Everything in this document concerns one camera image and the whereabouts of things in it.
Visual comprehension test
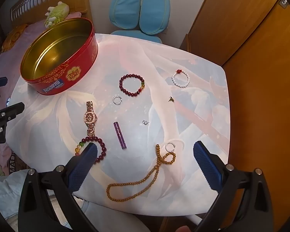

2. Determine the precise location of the orange flower pillow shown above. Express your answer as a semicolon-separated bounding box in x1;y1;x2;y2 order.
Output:
1;24;29;52

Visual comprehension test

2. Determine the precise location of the green cabbage plush toy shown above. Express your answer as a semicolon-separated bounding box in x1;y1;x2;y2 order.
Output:
44;1;70;28

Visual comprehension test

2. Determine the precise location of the rose gold wristwatch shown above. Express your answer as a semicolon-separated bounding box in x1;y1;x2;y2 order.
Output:
83;101;98;137

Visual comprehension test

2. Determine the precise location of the brown bead necklace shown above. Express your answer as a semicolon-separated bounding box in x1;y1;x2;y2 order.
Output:
106;144;177;202

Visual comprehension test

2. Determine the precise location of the purple lipstick tube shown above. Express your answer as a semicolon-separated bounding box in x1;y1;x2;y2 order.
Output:
113;121;127;150

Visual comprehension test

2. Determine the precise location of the dark red bead bracelet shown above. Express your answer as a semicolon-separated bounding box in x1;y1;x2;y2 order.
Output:
119;74;145;97
74;136;107;165

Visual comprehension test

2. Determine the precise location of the wooden wardrobe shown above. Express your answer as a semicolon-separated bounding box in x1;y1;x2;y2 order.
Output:
180;0;290;232

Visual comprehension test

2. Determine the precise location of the light blue cloth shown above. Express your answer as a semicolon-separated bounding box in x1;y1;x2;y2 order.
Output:
0;168;85;225

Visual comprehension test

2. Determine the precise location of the round red cookie tin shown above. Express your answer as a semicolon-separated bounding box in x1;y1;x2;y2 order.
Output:
20;17;99;96

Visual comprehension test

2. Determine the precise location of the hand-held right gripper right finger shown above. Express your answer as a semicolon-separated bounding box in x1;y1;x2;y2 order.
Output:
193;141;272;232

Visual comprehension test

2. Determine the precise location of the white bead bracelet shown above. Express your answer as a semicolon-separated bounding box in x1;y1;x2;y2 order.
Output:
171;69;191;87

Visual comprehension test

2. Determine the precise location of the light blue chair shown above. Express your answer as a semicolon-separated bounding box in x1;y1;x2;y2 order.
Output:
109;0;171;44

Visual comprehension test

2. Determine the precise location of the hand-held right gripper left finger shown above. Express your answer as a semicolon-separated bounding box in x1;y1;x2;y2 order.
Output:
18;142;99;232

